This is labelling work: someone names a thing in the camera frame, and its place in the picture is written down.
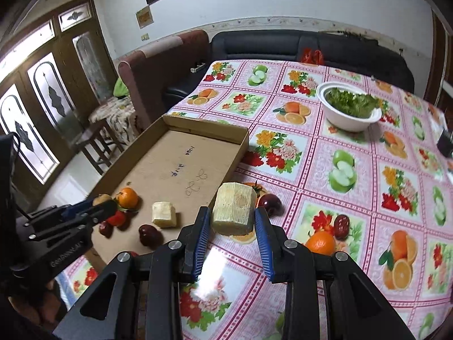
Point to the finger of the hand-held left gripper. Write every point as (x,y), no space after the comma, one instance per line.
(102,213)
(76,208)

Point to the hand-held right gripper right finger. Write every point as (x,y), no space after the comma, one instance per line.
(263,246)

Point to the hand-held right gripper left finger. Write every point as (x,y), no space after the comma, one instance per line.
(201,242)

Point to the red jujube date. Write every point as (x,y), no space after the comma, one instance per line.
(105,229)
(341,226)

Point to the red tomato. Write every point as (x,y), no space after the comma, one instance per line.
(118,219)

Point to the small mandarin orange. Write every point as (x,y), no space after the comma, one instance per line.
(128,198)

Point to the dark red plum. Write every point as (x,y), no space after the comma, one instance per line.
(271,204)
(150,234)

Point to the shallow cardboard box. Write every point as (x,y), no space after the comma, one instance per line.
(184,159)

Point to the person's left hand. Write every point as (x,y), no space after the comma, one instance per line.
(39,308)

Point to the large orange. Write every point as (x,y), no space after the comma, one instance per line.
(320,243)

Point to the wooden stool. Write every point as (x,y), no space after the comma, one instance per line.
(95,148)

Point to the floral cloth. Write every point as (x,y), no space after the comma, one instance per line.
(113,113)

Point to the pink fruit-print tablecloth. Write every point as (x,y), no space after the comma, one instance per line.
(357,198)

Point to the green bag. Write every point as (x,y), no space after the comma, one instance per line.
(120,86)

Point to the wooden glazed door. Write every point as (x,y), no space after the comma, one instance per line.
(67,78)

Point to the white bowl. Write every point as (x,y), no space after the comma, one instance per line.
(346,122)

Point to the brown armchair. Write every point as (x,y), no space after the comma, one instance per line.
(155,63)

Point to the green leafy lettuce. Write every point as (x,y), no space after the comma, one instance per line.
(348,101)

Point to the red plastic bag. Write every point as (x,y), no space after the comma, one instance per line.
(312,56)

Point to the black leather sofa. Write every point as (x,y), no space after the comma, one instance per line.
(269,44)

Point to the black cup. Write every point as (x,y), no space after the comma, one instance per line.
(446,143)

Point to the small wall calendar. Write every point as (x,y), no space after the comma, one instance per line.
(144,17)

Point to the wooden door frame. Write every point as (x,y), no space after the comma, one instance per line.
(439,60)

